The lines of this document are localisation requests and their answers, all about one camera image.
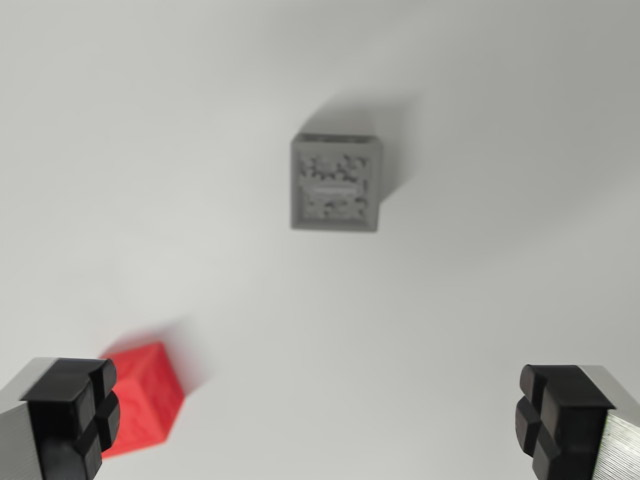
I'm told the red cube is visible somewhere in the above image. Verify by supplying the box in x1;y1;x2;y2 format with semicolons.
97;340;188;460

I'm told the grey embossed cube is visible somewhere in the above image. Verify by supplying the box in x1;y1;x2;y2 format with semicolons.
289;131;386;234

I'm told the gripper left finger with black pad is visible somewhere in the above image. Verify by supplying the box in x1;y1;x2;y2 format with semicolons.
0;356;123;480

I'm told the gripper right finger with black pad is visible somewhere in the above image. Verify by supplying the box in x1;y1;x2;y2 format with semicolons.
513;363;640;480

